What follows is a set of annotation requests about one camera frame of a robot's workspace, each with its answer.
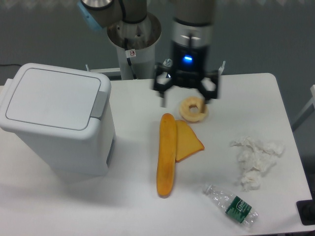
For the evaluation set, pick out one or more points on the crumpled white tissue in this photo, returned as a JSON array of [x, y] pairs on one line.
[[255, 159]]

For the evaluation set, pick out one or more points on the clear plastic water bottle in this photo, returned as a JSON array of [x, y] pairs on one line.
[[231, 205]]

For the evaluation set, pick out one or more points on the orange toast slice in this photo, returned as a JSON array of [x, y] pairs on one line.
[[187, 141]]

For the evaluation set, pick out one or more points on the white frame bracket right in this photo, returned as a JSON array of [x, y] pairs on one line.
[[221, 68]]

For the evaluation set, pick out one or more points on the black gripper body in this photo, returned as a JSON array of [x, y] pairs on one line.
[[188, 68]]

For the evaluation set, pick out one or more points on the pale glazed donut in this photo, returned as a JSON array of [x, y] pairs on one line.
[[193, 109]]

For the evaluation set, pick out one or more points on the white furniture leg right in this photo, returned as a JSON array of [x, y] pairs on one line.
[[305, 112]]

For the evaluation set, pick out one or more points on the white trash can lid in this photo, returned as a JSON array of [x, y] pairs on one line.
[[52, 98]]

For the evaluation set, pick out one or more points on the long orange baguette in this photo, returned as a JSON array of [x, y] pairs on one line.
[[166, 155]]

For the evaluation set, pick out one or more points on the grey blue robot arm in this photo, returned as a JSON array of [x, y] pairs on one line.
[[192, 34]]

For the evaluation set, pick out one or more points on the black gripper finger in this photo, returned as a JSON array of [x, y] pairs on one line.
[[162, 81], [209, 87]]

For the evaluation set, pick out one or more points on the black device at table edge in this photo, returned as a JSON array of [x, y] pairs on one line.
[[306, 210]]

